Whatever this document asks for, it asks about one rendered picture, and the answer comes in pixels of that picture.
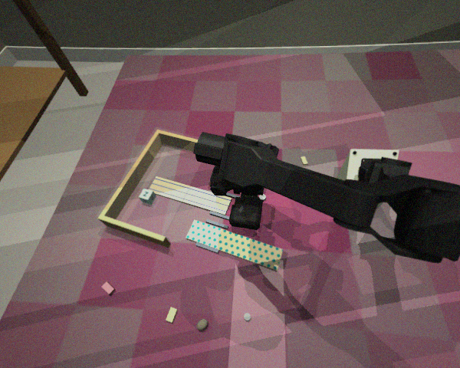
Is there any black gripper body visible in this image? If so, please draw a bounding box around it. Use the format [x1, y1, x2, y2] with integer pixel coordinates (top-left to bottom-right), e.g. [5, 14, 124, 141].
[229, 187, 264, 230]

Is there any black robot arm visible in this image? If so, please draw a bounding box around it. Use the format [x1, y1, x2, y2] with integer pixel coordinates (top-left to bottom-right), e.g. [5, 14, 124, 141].
[193, 132, 460, 263]

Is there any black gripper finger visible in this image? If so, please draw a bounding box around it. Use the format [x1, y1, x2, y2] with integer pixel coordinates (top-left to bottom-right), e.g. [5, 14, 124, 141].
[235, 197, 263, 209]

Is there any pink rectangular block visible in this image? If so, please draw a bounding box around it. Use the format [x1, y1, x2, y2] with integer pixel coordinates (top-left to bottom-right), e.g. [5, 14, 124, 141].
[101, 282, 116, 295]

